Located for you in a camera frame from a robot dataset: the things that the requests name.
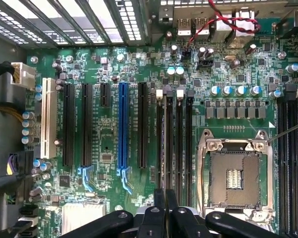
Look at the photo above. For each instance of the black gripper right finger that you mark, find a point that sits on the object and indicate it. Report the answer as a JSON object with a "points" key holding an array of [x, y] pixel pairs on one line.
{"points": [[181, 223]]}

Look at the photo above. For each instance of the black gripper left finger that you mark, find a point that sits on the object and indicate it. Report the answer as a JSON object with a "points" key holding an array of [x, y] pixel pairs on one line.
{"points": [[152, 223]]}

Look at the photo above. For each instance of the RAM slot with black latch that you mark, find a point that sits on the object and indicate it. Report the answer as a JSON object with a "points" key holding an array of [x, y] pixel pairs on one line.
{"points": [[170, 148], [292, 161], [189, 148]]}

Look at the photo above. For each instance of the green RAM stick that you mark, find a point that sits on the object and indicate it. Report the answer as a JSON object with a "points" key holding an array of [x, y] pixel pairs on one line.
{"points": [[165, 138]]}

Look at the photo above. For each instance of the green motherboard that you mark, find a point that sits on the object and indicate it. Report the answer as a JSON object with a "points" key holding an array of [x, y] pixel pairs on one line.
{"points": [[132, 178]]}

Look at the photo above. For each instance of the light blue slot latch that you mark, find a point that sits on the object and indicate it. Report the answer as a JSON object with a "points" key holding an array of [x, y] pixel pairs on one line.
{"points": [[124, 177], [85, 173]]}

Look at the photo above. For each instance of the silver finned chipset heatsink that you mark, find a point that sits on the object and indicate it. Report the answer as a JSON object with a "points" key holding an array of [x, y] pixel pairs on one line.
{"points": [[83, 218]]}

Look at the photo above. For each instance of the long black expansion slot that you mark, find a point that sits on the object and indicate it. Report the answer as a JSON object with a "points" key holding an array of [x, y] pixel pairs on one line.
{"points": [[69, 124], [87, 124], [143, 124]]}

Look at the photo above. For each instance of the blue expansion slot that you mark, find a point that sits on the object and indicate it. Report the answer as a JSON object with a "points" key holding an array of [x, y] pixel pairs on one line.
{"points": [[123, 124]]}

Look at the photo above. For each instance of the black SATA connector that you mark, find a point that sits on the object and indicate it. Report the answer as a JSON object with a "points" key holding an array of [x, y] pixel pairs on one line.
{"points": [[27, 231], [28, 210]]}

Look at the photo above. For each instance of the short black expansion slot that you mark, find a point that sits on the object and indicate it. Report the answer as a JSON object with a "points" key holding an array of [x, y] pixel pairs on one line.
{"points": [[105, 95]]}

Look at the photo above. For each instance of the blue top capacitor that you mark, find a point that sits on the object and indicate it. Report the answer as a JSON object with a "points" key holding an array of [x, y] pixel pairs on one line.
{"points": [[227, 90], [214, 90], [241, 90], [255, 90], [275, 94], [180, 71], [171, 71]]}

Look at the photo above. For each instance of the thin metal locking lever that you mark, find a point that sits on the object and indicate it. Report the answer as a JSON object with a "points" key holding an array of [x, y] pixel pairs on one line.
{"points": [[288, 131]]}

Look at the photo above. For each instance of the white expansion slot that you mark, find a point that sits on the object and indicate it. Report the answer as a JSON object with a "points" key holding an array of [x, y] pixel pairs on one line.
{"points": [[48, 119]]}

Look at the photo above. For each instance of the black fan header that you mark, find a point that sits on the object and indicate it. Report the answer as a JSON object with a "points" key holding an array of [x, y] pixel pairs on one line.
{"points": [[206, 64]]}

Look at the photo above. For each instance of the grey metal PC case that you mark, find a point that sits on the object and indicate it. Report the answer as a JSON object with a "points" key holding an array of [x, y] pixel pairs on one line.
{"points": [[5, 138]]}

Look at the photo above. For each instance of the white power connector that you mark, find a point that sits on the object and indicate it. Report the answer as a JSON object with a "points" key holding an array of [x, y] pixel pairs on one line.
{"points": [[23, 74]]}

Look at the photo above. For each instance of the silver USB port block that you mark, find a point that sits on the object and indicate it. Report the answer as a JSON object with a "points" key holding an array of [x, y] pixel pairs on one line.
{"points": [[201, 26], [184, 26]]}

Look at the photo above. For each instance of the large silver port block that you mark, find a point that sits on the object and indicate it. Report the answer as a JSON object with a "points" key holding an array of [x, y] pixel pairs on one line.
{"points": [[238, 23]]}

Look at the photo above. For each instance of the silver rear port block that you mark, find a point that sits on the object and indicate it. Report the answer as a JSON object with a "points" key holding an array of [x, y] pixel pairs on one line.
{"points": [[166, 15]]}

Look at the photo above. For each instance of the CPU socket with metal frame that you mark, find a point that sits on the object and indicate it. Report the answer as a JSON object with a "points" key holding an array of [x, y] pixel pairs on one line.
{"points": [[234, 158]]}

